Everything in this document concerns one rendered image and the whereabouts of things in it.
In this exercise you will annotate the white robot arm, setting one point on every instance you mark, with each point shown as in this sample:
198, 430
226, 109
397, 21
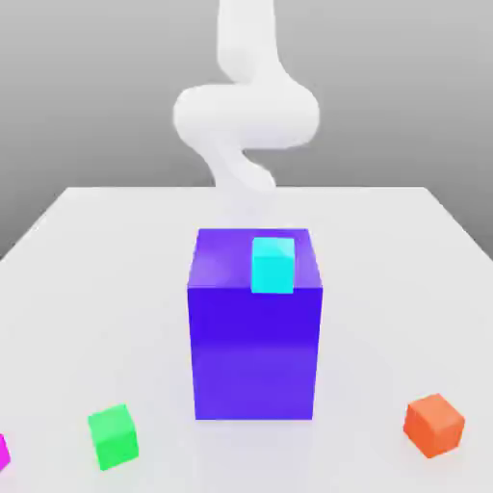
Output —
246, 115

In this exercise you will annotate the small cyan cube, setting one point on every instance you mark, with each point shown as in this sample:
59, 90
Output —
272, 267

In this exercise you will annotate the small green cube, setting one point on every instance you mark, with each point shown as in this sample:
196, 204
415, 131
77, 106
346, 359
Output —
113, 437

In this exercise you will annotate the small orange cube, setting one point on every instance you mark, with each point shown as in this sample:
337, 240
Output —
434, 425

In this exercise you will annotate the small magenta cube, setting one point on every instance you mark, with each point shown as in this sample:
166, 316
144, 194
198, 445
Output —
3, 452

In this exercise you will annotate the large purple box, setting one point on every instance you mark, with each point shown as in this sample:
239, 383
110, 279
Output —
254, 346

